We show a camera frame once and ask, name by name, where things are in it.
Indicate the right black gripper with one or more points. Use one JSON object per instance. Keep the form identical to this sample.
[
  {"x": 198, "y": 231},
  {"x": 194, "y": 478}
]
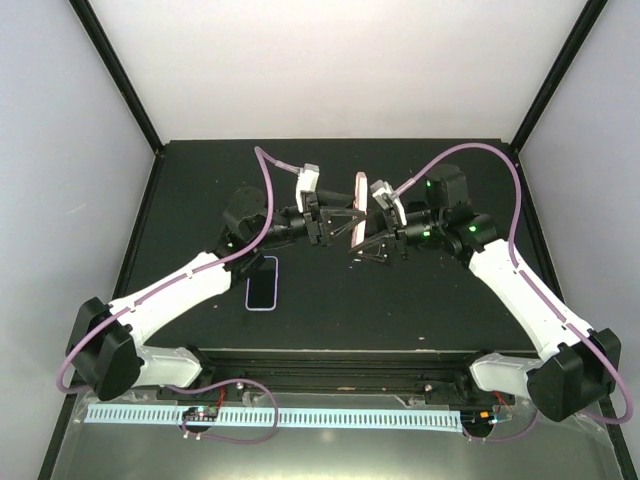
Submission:
[{"x": 395, "y": 227}]

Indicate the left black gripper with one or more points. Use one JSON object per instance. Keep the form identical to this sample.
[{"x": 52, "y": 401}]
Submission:
[{"x": 320, "y": 231}]

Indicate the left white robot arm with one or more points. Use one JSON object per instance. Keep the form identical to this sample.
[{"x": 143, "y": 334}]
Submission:
[{"x": 108, "y": 344}]

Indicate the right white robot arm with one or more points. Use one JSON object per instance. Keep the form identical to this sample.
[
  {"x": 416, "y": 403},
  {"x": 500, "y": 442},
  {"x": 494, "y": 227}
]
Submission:
[{"x": 515, "y": 295}]

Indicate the phone in purple case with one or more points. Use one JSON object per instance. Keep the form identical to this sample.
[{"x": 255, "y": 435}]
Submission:
[{"x": 262, "y": 288}]

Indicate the right electronics board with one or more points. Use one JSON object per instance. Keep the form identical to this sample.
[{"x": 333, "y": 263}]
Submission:
[{"x": 479, "y": 418}]

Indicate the electronics board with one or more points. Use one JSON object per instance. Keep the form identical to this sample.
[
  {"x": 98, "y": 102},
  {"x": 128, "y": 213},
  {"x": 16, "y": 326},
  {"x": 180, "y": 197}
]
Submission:
[
  {"x": 200, "y": 414},
  {"x": 479, "y": 418}
]

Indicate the left electronics board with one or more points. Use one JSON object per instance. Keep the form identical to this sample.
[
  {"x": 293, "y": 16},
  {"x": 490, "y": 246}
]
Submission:
[{"x": 200, "y": 414}]

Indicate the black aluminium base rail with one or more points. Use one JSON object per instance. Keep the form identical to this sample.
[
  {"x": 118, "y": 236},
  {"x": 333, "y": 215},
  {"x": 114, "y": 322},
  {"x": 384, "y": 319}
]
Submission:
[{"x": 442, "y": 377}]

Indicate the light blue cable duct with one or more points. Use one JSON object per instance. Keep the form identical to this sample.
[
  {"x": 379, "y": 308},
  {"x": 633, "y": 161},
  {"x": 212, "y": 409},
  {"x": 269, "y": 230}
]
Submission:
[{"x": 306, "y": 418}]

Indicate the left frame post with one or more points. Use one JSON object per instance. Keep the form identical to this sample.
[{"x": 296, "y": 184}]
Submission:
[{"x": 92, "y": 26}]

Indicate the frame post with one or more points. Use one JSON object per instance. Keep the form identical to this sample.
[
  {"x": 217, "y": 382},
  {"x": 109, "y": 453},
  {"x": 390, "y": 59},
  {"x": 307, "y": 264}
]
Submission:
[
  {"x": 580, "y": 31},
  {"x": 92, "y": 26}
]

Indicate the right frame post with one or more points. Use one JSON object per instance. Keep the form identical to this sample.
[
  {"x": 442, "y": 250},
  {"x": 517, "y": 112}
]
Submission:
[{"x": 580, "y": 31}]

